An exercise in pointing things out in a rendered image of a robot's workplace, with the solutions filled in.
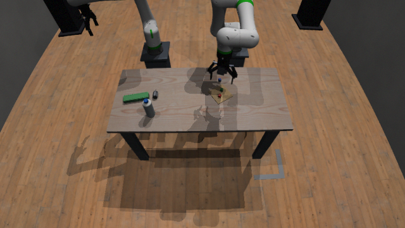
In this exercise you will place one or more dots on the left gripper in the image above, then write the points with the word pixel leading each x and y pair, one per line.
pixel 225 64

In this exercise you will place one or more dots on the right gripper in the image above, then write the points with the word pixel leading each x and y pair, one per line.
pixel 87 13

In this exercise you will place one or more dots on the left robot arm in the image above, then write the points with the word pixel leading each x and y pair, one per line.
pixel 234 34

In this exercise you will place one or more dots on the tan square mat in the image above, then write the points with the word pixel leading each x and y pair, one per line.
pixel 224 95

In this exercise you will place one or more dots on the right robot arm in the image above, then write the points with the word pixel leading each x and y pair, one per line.
pixel 151 31

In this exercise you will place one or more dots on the white plastic bottle with blue cap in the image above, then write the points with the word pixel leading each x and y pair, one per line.
pixel 148 107

